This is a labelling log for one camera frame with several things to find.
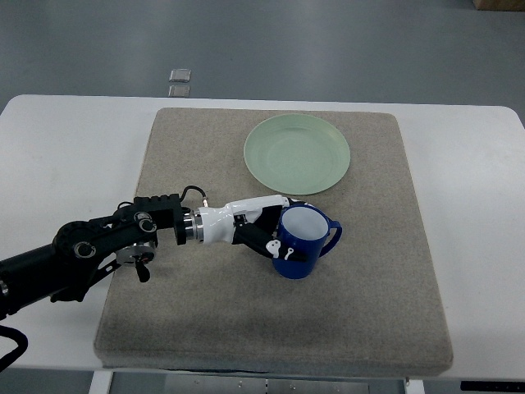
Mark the light green plate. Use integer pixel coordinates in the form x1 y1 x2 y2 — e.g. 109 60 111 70
244 113 351 195

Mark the lower floor socket plate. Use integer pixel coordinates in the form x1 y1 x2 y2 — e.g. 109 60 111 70
168 85 190 98

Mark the cardboard box corner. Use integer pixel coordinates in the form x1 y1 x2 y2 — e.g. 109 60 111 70
472 0 525 11

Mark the floor socket plate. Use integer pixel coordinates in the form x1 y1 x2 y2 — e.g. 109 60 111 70
169 68 191 83
168 85 190 98

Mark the grey felt mat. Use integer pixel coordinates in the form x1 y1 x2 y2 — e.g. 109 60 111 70
94 112 454 377

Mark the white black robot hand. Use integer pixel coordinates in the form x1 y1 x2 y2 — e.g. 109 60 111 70
175 195 310 263

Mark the upper floor socket plate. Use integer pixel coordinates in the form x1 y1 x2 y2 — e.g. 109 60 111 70
169 68 191 83

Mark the white table frame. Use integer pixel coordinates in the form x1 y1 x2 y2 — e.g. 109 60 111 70
88 369 426 394

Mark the black braided cable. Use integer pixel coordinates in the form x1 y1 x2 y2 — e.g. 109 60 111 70
0 324 30 373

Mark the blue mug white inside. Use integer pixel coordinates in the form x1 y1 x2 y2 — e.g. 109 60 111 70
272 204 343 279

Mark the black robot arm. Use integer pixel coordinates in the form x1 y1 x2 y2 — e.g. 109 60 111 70
1 194 203 318

